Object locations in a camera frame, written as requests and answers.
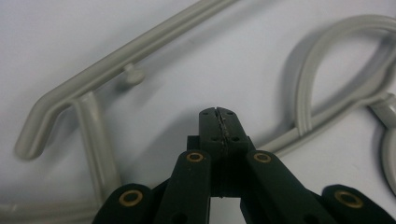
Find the grey plastic clothes hanger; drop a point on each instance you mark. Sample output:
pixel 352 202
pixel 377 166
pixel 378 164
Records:
pixel 124 59

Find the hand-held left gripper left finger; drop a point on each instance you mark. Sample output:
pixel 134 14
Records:
pixel 208 130

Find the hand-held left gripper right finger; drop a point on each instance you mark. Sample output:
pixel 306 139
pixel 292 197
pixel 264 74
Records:
pixel 233 133

